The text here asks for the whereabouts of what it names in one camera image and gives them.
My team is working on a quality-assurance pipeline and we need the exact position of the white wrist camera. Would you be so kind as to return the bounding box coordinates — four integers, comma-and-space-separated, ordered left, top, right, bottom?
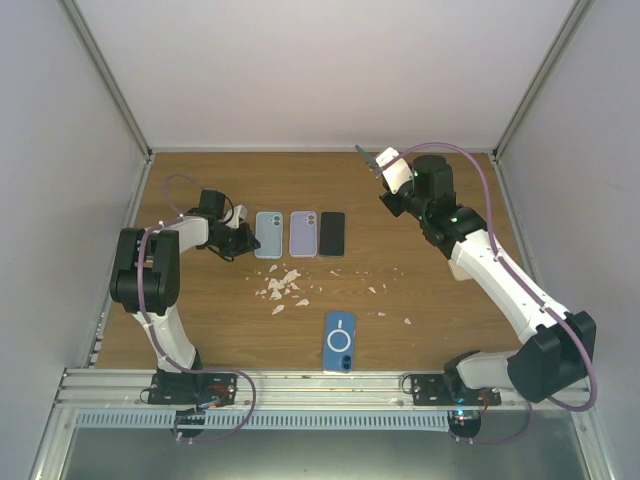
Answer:
221, 204, 248, 229
374, 147, 413, 194

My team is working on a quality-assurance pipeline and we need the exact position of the aluminium front rail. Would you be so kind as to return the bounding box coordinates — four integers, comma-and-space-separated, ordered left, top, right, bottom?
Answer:
54, 367, 596, 409

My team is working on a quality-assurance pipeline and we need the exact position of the dark green smartphone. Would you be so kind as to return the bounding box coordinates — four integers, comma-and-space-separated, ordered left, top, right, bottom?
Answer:
319, 212, 346, 257

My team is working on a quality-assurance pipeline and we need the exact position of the blue magsafe phone case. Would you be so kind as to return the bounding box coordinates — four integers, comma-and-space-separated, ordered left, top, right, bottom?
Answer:
322, 311, 356, 374

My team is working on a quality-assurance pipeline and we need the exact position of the lavender phone case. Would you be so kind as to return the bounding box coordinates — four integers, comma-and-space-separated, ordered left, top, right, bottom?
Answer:
289, 211, 318, 258

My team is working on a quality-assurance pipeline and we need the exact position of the light blue phone case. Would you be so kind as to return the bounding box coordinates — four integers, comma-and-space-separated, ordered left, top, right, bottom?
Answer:
254, 211, 284, 259

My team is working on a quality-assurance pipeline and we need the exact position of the white debris pile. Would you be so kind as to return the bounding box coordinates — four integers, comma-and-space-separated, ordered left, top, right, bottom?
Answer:
253, 264, 314, 316

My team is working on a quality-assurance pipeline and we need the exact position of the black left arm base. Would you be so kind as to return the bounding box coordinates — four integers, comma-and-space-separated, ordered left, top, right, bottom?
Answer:
141, 370, 238, 407

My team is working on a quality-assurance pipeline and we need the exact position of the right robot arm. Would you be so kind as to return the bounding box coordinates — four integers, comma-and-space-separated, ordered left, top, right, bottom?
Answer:
372, 148, 597, 410

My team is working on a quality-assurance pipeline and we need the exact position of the white slotted cable duct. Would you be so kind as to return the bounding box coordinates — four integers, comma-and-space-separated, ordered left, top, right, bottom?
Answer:
76, 409, 449, 432

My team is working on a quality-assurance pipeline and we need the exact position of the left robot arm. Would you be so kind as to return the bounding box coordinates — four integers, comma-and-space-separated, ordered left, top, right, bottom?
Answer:
110, 190, 260, 404

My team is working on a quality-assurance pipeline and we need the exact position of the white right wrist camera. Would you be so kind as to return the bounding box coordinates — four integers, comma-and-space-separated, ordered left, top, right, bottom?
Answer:
374, 147, 413, 194

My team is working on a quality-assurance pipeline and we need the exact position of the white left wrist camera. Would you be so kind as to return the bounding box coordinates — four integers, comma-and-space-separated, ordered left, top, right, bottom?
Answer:
221, 204, 248, 229

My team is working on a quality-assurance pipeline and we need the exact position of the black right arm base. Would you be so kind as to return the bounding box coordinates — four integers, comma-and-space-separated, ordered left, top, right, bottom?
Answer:
403, 373, 502, 407

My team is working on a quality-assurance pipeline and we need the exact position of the phone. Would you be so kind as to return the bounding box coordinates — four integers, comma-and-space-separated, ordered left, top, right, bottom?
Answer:
354, 145, 381, 178

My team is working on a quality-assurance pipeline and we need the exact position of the white phone stand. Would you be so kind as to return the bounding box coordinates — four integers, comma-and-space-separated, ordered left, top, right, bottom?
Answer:
448, 261, 473, 282

